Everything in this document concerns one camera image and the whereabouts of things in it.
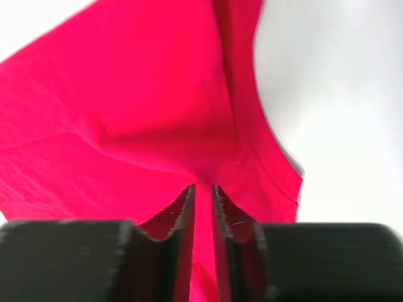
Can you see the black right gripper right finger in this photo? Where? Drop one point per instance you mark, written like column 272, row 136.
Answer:
column 302, row 261

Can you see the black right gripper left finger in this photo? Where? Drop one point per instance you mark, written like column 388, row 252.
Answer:
column 100, row 260

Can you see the magenta t shirt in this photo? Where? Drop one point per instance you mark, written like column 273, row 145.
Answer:
column 113, row 113

